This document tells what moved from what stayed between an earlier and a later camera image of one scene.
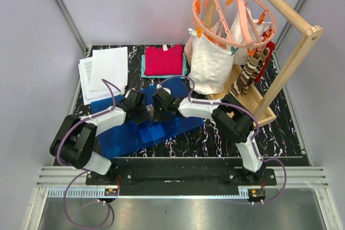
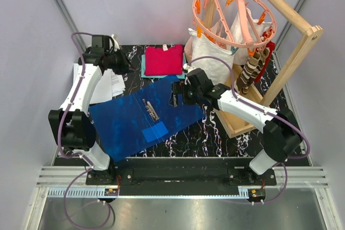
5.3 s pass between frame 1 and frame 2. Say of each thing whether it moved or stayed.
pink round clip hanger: stayed
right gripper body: moved
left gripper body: moved
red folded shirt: stayed
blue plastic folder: stayed
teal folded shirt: stayed
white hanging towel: stayed
